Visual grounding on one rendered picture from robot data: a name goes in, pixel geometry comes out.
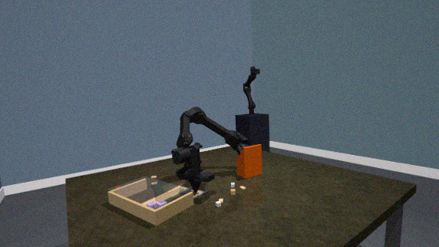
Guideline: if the tan strip with purple zigzag pattern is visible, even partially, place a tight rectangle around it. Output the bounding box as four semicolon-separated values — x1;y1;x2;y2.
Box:
193;190;204;198

